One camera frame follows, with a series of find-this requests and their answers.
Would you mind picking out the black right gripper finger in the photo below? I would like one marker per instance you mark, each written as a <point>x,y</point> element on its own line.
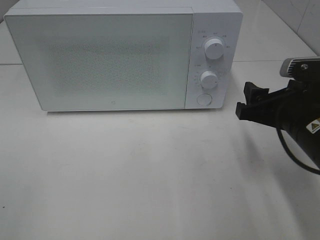
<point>254,94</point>

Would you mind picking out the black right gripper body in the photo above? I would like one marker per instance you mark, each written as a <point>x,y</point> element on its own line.
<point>296,104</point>

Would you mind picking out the white timer knob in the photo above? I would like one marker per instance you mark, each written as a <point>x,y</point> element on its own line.
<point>209,79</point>

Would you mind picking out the round white door button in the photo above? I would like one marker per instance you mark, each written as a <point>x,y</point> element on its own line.
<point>204,99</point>

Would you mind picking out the white microwave door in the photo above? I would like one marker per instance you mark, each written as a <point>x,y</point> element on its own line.
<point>105,62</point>

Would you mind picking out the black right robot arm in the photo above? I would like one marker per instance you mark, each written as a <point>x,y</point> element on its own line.
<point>307,137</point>

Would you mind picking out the upper white power knob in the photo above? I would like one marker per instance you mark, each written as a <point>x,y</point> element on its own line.
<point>214,48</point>

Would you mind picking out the white microwave oven body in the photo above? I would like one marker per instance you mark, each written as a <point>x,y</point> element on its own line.
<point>210,19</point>

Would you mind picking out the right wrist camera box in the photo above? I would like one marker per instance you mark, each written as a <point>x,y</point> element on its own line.
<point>301,69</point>

